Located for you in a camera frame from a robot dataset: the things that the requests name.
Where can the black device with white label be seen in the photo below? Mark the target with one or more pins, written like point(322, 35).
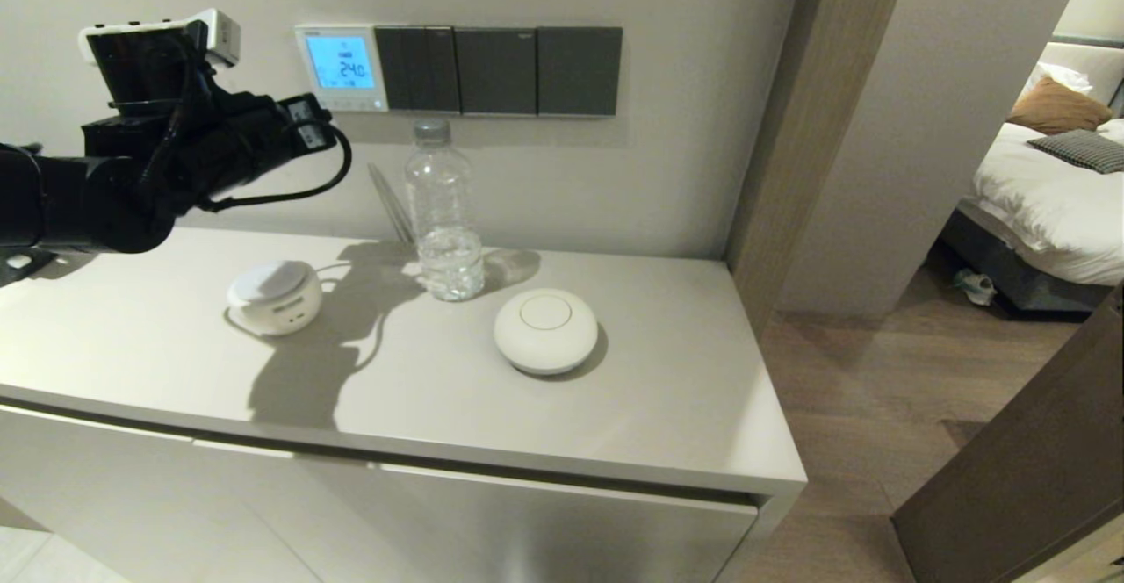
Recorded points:
point(18, 271)

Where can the brown pillow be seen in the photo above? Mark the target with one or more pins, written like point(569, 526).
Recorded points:
point(1058, 111)

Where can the brown wooden door frame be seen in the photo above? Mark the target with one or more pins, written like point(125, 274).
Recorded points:
point(808, 126)

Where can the white wall thermostat panel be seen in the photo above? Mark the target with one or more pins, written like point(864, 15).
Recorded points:
point(342, 61)

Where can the clear plastic water bottle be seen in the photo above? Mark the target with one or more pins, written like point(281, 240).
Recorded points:
point(446, 214)

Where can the dark bed base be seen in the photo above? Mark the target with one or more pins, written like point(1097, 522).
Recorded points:
point(1019, 284)

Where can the bed with white duvet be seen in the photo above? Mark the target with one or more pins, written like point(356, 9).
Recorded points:
point(1045, 205)

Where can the grey cabinet door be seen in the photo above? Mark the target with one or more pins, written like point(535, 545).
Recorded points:
point(571, 535)
point(114, 495)

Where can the light shoe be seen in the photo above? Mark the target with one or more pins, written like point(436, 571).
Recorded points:
point(976, 288)

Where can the dark grey triple wall switch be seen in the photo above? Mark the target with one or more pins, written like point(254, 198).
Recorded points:
point(417, 69)

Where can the beige padded headboard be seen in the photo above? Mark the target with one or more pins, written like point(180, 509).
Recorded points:
point(1093, 61)

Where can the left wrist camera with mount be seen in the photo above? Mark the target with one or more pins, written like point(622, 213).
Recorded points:
point(140, 56)

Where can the black white checked pillow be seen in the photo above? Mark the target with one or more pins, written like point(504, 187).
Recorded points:
point(1084, 153)

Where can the dark grey single wall switch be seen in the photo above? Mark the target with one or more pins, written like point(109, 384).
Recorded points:
point(494, 71)
point(580, 72)

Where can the white round device grey lid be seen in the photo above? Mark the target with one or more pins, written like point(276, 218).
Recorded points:
point(275, 302)

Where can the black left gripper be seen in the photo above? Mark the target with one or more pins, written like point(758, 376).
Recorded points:
point(228, 140)

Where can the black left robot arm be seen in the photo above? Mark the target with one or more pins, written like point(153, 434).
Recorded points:
point(70, 201)

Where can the white round puck device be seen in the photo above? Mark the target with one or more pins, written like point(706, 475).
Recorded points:
point(545, 334)

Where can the dark brown wooden door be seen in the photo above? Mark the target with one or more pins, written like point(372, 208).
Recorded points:
point(1036, 478)

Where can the grey cabinet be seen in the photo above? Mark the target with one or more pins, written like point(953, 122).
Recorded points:
point(527, 456)

